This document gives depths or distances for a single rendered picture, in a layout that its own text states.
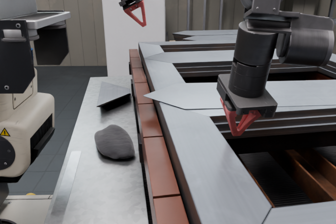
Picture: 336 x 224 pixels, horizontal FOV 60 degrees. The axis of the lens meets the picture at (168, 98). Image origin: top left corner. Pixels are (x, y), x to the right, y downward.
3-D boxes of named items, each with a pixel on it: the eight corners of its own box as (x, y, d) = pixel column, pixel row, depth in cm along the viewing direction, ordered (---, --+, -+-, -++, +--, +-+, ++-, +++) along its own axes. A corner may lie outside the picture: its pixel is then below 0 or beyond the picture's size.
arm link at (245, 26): (238, 12, 44) (241, 25, 39) (286, 15, 43) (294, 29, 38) (231, 54, 47) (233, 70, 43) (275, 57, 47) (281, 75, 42)
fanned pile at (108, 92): (129, 81, 141) (128, 73, 139) (132, 114, 104) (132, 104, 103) (103, 82, 139) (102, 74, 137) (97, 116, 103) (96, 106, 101)
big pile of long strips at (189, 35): (286, 37, 196) (287, 28, 194) (325, 49, 159) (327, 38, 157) (169, 40, 184) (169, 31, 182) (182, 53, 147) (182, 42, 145)
